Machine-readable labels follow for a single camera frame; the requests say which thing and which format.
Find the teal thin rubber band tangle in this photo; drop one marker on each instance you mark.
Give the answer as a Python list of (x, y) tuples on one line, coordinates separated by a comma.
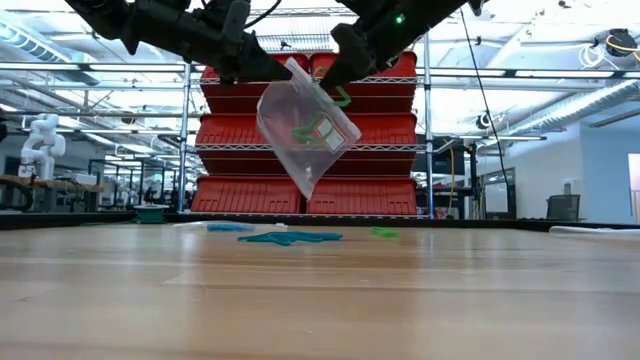
[(285, 237)]

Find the black monitor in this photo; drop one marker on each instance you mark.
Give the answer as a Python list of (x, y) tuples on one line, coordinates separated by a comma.
[(445, 162)]

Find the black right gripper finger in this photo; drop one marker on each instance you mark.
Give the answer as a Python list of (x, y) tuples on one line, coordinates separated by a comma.
[(357, 70), (340, 67)]

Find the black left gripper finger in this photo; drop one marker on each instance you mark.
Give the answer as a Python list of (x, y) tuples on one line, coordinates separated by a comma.
[(265, 76), (265, 60)]

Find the black ceiling device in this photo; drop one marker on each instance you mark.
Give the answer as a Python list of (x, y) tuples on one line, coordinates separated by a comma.
[(620, 42)]

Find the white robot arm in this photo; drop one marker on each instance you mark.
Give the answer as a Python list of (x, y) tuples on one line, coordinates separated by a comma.
[(42, 145)]

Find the small round spool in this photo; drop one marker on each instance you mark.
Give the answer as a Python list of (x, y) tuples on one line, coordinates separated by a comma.
[(150, 214)]

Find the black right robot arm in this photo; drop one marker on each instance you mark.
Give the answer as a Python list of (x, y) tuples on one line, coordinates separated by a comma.
[(445, 7)]

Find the wooden background workbench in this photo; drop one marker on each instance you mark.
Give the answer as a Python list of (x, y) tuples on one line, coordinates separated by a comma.
[(50, 185)]

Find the black aluminium table frame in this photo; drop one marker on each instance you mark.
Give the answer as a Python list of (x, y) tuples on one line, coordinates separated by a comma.
[(75, 219)]

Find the black framed whiteboard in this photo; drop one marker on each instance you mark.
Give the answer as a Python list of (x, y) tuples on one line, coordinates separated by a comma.
[(497, 195)]

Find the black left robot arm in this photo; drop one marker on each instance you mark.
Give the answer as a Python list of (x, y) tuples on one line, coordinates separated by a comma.
[(110, 15)]

